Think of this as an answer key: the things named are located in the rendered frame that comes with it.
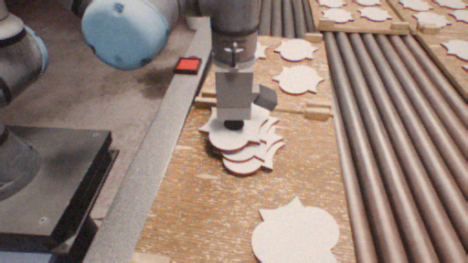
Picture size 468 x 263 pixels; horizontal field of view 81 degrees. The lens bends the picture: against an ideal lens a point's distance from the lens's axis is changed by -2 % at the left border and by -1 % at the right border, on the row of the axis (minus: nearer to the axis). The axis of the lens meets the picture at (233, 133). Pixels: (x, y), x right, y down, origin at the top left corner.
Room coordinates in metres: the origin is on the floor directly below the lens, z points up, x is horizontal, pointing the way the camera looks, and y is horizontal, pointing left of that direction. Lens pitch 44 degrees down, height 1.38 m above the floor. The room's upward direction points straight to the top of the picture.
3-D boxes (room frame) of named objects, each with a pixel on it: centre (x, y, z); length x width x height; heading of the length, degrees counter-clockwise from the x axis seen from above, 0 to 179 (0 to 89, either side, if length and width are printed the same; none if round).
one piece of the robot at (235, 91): (0.42, -0.02, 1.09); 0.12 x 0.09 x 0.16; 89
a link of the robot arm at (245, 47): (0.42, 0.00, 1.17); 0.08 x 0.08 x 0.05
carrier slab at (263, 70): (0.75, -0.11, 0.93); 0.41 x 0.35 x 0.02; 170
